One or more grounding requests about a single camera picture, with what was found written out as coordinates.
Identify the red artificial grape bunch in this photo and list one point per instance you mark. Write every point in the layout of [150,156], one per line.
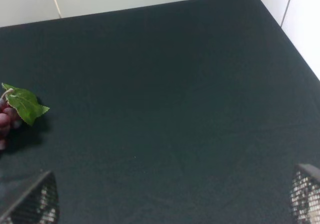
[18,106]

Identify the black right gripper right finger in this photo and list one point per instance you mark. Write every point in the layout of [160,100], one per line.
[304,194]

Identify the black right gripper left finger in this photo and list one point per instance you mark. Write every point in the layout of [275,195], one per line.
[29,198]

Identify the black tablecloth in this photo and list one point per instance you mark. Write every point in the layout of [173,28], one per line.
[188,112]

